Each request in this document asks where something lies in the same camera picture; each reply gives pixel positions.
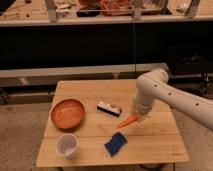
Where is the orange pepper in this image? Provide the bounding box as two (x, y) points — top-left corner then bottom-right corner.
(117, 114), (138, 128)

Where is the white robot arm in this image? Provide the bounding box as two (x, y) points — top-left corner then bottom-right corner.
(134, 69), (213, 131)

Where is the white ceramic cup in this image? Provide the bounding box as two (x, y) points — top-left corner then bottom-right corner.
(56, 133), (79, 159)

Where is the black and white eraser block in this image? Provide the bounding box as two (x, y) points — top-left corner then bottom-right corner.
(97, 101), (122, 117)

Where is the blue cloth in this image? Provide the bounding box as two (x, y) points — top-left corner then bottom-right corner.
(104, 132), (127, 156)

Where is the wooden table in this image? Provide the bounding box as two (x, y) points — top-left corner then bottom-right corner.
(36, 79), (189, 167)

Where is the black bin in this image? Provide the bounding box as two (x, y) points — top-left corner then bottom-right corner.
(167, 46), (213, 75)

